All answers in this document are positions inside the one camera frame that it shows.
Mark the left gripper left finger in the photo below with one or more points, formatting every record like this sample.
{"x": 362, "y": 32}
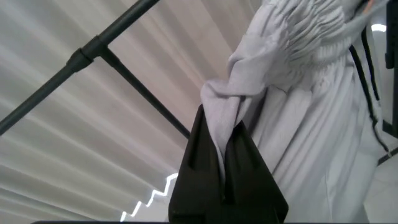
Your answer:
{"x": 192, "y": 186}

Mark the pale grey shorts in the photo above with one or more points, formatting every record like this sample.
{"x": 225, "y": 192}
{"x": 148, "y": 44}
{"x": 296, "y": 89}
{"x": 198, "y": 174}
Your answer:
{"x": 311, "y": 124}

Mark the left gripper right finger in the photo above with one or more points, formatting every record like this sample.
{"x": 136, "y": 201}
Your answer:
{"x": 252, "y": 193}

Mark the pink clothes hanger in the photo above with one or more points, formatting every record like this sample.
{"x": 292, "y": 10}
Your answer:
{"x": 369, "y": 4}

